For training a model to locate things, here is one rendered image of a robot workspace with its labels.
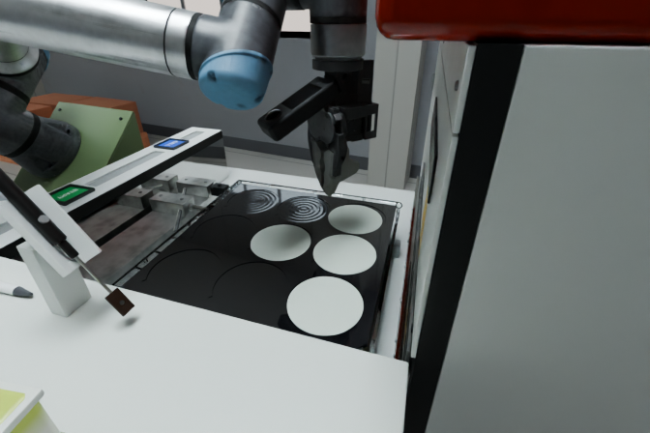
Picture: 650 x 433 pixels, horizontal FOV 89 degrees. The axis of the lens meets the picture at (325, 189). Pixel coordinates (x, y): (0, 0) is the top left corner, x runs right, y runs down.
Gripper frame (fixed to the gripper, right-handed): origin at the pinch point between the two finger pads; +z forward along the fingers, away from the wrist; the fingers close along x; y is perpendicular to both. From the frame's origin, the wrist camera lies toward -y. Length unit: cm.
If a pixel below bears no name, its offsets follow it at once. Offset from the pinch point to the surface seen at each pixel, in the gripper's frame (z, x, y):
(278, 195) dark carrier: 8.0, 15.7, -1.7
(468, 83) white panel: -22.1, -29.5, -9.4
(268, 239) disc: 8.0, 2.7, -9.5
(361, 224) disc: 7.9, -2.2, 6.3
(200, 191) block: 8.7, 27.5, -14.8
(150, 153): 2.1, 39.1, -21.9
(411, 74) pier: 10, 127, 148
